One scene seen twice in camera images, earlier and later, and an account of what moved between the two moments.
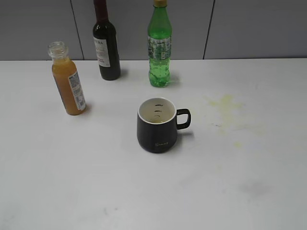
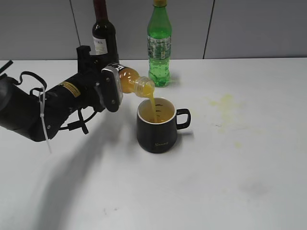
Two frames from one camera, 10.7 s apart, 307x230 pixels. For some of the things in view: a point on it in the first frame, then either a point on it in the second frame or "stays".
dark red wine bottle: x=105 y=43 stays
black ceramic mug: x=157 y=124 stays
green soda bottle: x=159 y=35 stays
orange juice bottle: x=67 y=79 to x=132 y=82
